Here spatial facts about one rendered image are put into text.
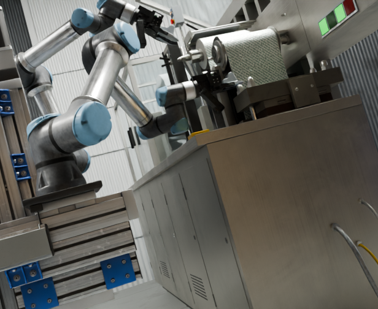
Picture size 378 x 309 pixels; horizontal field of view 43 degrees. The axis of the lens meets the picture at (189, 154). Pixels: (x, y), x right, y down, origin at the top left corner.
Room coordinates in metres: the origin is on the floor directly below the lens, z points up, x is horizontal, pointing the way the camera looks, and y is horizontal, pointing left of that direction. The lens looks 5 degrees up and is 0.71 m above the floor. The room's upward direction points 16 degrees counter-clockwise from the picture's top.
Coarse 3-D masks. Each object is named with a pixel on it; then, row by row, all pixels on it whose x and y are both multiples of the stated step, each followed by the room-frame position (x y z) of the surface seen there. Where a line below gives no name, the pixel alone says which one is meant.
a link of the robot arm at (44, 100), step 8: (40, 72) 2.05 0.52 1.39; (48, 72) 2.11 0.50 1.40; (32, 80) 2.00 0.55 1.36; (40, 80) 2.04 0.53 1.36; (48, 80) 2.07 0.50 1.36; (24, 88) 2.05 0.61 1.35; (32, 88) 2.03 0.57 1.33; (40, 88) 2.04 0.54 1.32; (48, 88) 2.07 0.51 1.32; (32, 96) 2.06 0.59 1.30; (40, 96) 2.04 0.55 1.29; (48, 96) 2.05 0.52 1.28; (40, 104) 2.04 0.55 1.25; (48, 104) 2.04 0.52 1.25; (56, 104) 2.07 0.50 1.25; (40, 112) 2.05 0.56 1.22; (48, 112) 2.03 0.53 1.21; (56, 112) 2.05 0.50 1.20; (80, 152) 2.04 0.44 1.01; (80, 160) 2.01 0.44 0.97; (88, 160) 2.07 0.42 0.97; (80, 168) 2.03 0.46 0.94
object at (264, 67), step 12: (276, 48) 2.02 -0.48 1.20; (228, 60) 1.96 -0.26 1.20; (240, 60) 1.97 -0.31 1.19; (252, 60) 1.99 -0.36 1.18; (264, 60) 2.00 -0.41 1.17; (276, 60) 2.01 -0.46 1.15; (240, 72) 1.97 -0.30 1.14; (252, 72) 1.98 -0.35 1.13; (264, 72) 1.99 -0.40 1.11; (276, 72) 2.01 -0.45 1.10
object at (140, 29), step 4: (140, 20) 1.94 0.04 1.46; (136, 24) 1.96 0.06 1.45; (140, 24) 1.94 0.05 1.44; (136, 28) 1.97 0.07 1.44; (140, 28) 1.94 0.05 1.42; (140, 32) 1.94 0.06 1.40; (144, 32) 1.94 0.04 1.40; (140, 36) 1.93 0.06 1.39; (144, 36) 1.94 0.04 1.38; (140, 40) 1.93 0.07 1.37; (144, 40) 1.94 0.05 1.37; (140, 44) 1.94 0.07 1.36; (144, 44) 1.94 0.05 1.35
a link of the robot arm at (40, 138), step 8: (40, 120) 1.40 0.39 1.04; (48, 120) 1.40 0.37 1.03; (32, 128) 1.40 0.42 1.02; (40, 128) 1.40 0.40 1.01; (48, 128) 1.38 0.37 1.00; (32, 136) 1.41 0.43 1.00; (40, 136) 1.39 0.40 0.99; (48, 136) 1.38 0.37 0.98; (32, 144) 1.41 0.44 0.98; (40, 144) 1.40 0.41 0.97; (48, 144) 1.39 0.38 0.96; (56, 144) 1.38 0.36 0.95; (32, 152) 1.43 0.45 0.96; (40, 152) 1.40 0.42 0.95; (48, 152) 1.40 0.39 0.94; (56, 152) 1.40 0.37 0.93; (64, 152) 1.40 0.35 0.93; (40, 160) 1.40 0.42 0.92
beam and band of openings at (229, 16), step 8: (240, 0) 2.45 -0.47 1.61; (248, 0) 2.39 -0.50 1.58; (256, 0) 2.28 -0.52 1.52; (264, 0) 2.28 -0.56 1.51; (272, 0) 2.13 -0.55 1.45; (232, 8) 2.57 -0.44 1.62; (240, 8) 2.48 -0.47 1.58; (248, 8) 2.42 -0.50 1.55; (256, 8) 2.30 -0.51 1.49; (264, 8) 2.28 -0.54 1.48; (224, 16) 2.70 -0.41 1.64; (232, 16) 2.60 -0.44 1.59; (240, 16) 2.58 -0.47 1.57; (248, 16) 2.42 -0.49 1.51; (256, 16) 2.43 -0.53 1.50; (224, 24) 2.73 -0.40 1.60
